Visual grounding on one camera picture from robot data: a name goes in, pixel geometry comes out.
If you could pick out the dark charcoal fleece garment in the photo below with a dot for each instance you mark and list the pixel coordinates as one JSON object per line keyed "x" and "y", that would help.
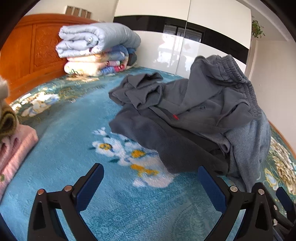
{"x": 178, "y": 149}

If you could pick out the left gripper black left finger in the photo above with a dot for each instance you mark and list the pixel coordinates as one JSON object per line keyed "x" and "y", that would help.
{"x": 44, "y": 222}

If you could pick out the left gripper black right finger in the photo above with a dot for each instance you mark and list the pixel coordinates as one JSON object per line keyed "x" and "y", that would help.
{"x": 229, "y": 200}

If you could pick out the teal floral bed cover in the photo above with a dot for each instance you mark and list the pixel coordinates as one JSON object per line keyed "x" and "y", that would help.
{"x": 138, "y": 199}

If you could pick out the green potted plant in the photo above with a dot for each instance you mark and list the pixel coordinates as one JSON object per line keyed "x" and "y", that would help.
{"x": 257, "y": 29}

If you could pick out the grey sweatpants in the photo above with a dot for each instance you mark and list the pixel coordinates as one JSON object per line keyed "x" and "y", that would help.
{"x": 217, "y": 97}

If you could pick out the light blue-grey garment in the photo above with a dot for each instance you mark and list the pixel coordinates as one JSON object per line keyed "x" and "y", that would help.
{"x": 249, "y": 146}

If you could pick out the orange wooden headboard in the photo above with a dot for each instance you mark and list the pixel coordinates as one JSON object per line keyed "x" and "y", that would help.
{"x": 28, "y": 57}

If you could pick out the light blue folded quilt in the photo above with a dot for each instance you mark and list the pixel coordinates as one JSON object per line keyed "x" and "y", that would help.
{"x": 84, "y": 40}

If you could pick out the white black wardrobe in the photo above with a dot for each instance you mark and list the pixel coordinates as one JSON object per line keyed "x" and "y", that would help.
{"x": 174, "y": 33}

